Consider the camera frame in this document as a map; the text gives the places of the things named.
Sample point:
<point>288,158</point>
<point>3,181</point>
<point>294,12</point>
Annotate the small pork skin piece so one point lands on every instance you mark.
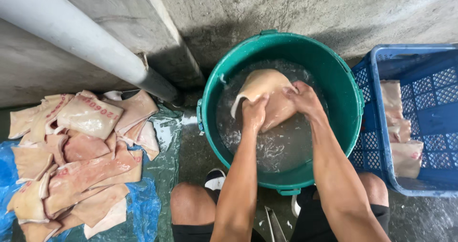
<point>399,130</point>

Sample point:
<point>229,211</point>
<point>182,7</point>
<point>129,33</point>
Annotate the metal knife blade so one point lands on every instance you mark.
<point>274,224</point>

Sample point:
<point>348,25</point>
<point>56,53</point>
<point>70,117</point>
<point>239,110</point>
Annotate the pork skin piece red stamp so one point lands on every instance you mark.
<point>406,159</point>

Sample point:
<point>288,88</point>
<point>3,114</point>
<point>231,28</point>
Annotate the blue plastic sheet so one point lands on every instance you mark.
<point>143,199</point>

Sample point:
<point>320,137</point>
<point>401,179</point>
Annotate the person's left fingers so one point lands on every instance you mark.
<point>262,99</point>

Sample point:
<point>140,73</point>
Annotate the person's left hand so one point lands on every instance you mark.
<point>253,113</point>

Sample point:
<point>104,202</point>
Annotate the black and white sandal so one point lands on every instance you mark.
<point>215,180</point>
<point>295,206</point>

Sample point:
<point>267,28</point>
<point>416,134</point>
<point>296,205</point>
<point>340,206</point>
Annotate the pile of pork skin pieces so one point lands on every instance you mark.
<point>78,159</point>

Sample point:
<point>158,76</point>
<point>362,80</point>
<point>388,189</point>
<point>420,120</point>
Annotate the blue plastic crate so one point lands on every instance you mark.
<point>411,120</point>

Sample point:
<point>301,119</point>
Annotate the person's right hand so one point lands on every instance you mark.
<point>303,99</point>

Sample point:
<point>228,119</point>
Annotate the person's right fingers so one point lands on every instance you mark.
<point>291,90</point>

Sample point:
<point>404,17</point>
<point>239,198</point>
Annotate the black shorts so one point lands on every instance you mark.
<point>311,220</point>

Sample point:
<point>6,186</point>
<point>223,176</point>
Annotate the pork skin piece with fold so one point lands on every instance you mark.
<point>391,100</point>

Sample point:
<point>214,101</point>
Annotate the person's left leg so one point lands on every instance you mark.
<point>191,204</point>

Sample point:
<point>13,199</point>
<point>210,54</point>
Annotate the grey drain pipe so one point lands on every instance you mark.
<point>78,34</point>

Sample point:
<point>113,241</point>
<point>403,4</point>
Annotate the green plastic bucket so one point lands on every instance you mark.
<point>282,109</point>

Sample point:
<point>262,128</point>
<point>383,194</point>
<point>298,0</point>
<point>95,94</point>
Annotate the pale pork skin piece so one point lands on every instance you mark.
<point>266,91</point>

